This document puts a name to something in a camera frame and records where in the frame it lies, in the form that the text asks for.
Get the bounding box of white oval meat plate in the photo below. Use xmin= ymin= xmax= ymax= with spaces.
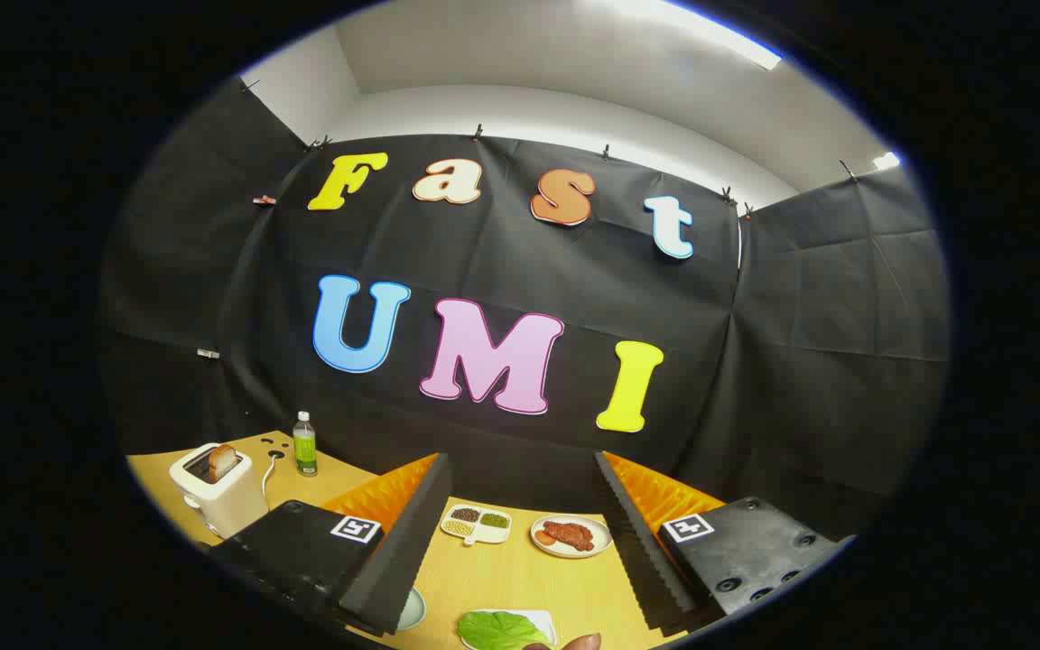
xmin=530 ymin=514 xmax=613 ymax=560

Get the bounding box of white divided bean dish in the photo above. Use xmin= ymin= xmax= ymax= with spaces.
xmin=441 ymin=504 xmax=513 ymax=546

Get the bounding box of green lettuce leaf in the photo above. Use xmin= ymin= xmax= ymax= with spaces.
xmin=458 ymin=610 xmax=553 ymax=650

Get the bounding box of black backdrop cloth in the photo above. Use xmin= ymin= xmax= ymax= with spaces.
xmin=96 ymin=77 xmax=952 ymax=543

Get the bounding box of pale green round plate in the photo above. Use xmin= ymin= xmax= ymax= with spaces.
xmin=396 ymin=587 xmax=427 ymax=631

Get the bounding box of green label drink bottle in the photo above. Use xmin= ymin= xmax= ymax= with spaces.
xmin=292 ymin=412 xmax=319 ymax=477

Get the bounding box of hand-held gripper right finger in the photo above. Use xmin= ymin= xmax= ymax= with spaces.
xmin=592 ymin=450 xmax=857 ymax=633

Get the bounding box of red meat piece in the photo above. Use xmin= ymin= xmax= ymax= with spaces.
xmin=542 ymin=520 xmax=595 ymax=553

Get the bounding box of white toaster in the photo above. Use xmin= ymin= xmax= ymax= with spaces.
xmin=168 ymin=442 xmax=270 ymax=540

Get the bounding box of white square plate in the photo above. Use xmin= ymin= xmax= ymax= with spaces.
xmin=461 ymin=609 xmax=560 ymax=649

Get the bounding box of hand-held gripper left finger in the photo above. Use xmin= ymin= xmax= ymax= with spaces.
xmin=204 ymin=451 xmax=455 ymax=637

